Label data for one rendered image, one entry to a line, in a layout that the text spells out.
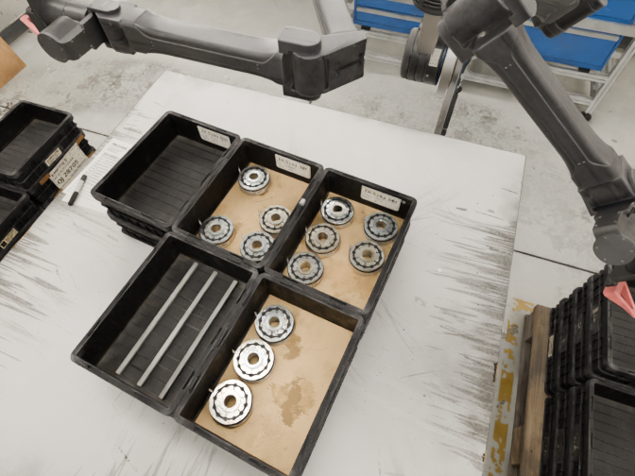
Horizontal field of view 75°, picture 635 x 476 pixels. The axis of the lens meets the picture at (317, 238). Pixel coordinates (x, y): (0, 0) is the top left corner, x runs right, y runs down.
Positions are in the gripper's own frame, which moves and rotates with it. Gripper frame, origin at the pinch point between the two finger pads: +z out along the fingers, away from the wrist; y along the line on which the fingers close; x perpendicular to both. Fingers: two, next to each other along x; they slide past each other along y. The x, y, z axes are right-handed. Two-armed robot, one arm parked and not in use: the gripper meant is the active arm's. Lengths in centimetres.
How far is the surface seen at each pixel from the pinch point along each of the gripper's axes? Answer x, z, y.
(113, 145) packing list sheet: 23, 33, 75
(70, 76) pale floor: 115, 173, 147
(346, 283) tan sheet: -8, -75, 62
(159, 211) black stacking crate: -5, -10, 62
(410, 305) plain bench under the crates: -3, -94, 75
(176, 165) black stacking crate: 14, -6, 62
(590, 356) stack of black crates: 9, -157, 97
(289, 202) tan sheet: 13, -48, 62
